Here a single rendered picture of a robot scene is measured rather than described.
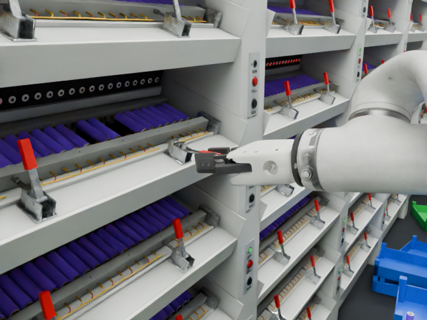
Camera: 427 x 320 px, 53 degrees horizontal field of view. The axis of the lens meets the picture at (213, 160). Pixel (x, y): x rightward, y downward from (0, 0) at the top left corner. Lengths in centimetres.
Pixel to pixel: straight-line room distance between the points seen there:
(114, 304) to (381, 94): 48
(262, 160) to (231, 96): 28
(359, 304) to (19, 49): 186
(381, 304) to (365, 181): 163
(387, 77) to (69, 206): 41
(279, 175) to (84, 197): 25
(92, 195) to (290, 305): 93
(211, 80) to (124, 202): 34
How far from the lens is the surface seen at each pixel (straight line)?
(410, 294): 144
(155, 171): 67
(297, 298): 144
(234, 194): 88
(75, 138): 67
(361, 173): 54
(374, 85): 57
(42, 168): 59
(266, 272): 117
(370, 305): 213
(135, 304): 72
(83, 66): 55
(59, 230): 55
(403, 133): 54
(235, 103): 83
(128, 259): 75
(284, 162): 57
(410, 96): 58
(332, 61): 148
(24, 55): 49
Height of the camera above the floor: 116
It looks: 17 degrees down
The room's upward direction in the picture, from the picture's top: straight up
